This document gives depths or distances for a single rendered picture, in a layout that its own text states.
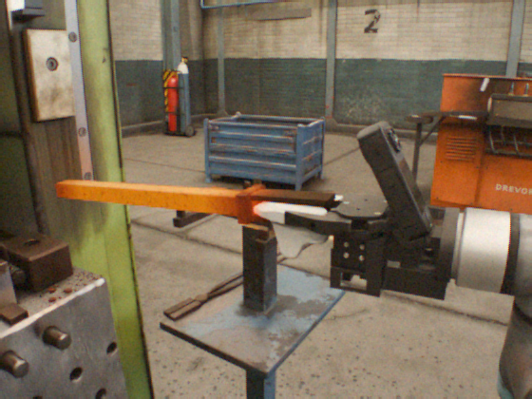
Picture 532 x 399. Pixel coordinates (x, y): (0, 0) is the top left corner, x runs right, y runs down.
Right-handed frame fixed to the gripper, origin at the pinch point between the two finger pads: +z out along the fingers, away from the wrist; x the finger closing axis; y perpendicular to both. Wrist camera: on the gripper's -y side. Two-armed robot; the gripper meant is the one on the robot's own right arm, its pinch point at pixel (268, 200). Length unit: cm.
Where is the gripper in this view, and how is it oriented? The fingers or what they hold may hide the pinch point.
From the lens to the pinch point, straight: 45.7
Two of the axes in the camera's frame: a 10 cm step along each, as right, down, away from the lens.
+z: -8.8, -1.1, 4.6
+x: 4.7, -2.8, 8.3
